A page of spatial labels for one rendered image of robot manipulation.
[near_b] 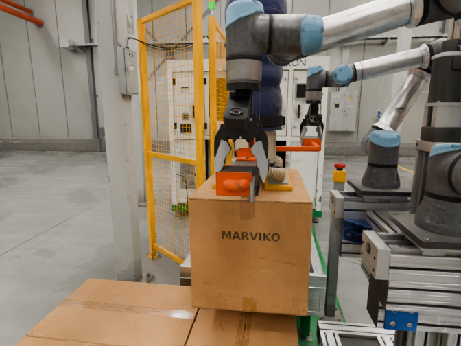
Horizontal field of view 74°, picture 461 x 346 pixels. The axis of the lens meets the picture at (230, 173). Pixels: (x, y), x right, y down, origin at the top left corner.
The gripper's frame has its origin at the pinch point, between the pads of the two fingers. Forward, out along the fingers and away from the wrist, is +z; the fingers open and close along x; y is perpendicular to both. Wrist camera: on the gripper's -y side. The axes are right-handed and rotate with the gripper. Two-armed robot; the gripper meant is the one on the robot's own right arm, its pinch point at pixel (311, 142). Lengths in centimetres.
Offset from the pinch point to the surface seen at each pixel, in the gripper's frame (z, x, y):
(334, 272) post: 87, 23, -34
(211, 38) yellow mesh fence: -72, -69, -104
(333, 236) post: 63, 20, -34
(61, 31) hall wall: -276, -724, -853
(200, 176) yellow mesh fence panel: 31, -69, -55
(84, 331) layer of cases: 65, -87, 62
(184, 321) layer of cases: 65, -52, 52
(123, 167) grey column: 24, -125, -50
